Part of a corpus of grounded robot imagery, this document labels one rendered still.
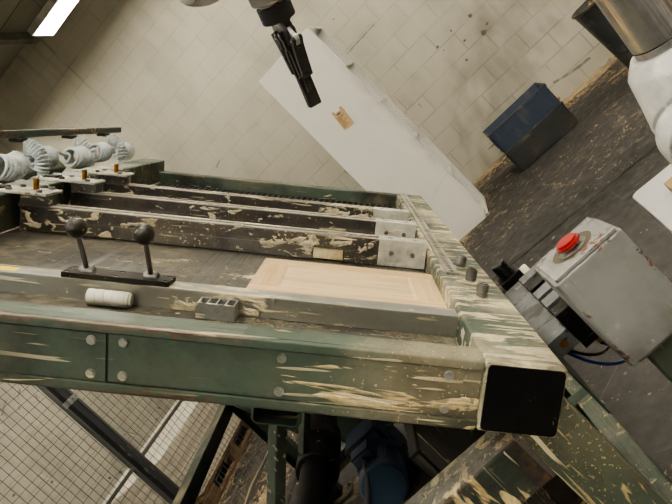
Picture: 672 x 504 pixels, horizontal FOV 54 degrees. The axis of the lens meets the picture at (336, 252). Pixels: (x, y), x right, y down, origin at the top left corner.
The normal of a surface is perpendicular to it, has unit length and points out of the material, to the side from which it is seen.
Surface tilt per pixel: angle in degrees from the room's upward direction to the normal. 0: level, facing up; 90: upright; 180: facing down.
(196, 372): 90
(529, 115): 90
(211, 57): 90
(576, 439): 90
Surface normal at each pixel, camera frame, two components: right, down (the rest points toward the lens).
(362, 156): -0.15, 0.32
